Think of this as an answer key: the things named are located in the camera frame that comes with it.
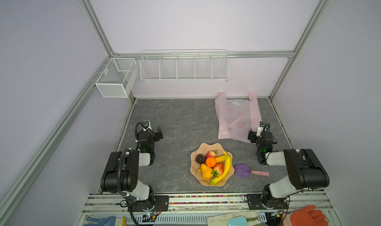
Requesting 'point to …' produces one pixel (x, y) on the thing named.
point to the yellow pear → (206, 172)
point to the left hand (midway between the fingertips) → (152, 128)
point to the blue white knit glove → (107, 221)
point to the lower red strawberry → (218, 169)
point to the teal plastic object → (237, 221)
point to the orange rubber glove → (308, 216)
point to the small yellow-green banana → (222, 158)
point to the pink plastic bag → (235, 117)
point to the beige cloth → (221, 220)
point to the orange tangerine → (211, 161)
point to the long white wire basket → (184, 65)
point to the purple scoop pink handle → (243, 171)
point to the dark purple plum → (200, 158)
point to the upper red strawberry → (211, 153)
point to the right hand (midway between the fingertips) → (258, 128)
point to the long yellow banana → (226, 168)
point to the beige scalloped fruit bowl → (204, 148)
